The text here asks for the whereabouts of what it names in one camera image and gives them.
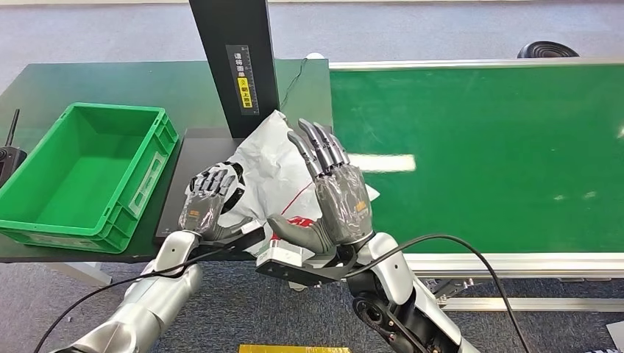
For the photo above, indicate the small white round object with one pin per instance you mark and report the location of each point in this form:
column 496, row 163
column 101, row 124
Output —
column 315, row 56

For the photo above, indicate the white table leg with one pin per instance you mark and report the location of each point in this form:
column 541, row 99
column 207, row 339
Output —
column 83, row 274

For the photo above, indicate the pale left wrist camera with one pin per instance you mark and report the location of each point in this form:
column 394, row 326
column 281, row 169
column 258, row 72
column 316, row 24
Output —
column 252, row 227

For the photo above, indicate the dark green table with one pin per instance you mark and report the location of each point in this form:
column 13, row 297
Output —
column 122, row 83

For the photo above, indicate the black inbound scanner machine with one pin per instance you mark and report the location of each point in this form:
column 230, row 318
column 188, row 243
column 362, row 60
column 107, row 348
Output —
column 239, row 29

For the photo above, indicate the green plastic crate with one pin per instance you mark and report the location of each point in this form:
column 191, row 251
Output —
column 73, row 185

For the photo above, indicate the white paper sheet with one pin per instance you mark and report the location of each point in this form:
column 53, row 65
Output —
column 618, row 336

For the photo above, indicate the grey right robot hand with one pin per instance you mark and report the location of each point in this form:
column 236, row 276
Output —
column 346, row 204

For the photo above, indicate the black remote with antenna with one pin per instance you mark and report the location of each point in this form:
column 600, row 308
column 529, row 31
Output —
column 10, row 163

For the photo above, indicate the yellow flat object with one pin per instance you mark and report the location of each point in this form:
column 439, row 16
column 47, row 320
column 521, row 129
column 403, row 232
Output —
column 292, row 349

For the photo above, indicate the green conveyor belt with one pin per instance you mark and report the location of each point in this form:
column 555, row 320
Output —
column 487, row 146

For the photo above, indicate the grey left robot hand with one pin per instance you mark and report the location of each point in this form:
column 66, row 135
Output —
column 200, row 212

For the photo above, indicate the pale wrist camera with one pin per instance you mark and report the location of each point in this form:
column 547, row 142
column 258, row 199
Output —
column 285, row 255
column 252, row 227

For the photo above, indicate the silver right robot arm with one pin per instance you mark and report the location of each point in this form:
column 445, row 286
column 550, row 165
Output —
column 395, row 273

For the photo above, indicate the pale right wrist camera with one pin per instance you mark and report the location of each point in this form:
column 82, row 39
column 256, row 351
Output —
column 285, row 255

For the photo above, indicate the black ribbed round object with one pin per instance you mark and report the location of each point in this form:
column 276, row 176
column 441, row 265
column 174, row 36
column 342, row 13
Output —
column 546, row 50

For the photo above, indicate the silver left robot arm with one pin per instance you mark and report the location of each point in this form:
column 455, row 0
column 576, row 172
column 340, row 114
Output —
column 146, row 302

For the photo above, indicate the white mailer bag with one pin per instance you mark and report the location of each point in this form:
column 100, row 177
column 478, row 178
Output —
column 273, row 165

